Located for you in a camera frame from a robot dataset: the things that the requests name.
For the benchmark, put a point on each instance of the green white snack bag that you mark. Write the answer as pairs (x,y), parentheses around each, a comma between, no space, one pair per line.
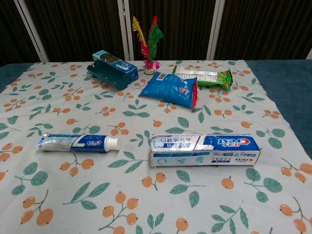
(209,78)

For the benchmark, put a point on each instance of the dark teal opened carton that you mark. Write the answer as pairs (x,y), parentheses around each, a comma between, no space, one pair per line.
(114,78)

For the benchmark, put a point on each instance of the dark folding screen white frames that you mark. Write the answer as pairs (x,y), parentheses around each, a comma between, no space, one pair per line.
(73,24)

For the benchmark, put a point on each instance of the floral orange leaf tablecloth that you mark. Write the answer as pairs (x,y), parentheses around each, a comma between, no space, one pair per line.
(146,195)

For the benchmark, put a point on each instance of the Crest toothpaste carton box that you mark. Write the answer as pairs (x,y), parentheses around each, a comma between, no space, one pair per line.
(207,156)

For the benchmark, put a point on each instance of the white blue toothpaste tube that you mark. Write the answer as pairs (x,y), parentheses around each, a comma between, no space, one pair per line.
(73,142)

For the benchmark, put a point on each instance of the blue snack bag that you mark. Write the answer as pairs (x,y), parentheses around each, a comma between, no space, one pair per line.
(168,89)

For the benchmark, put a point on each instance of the colourful feather shuttlecock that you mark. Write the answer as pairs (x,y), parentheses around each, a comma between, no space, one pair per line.
(152,41)

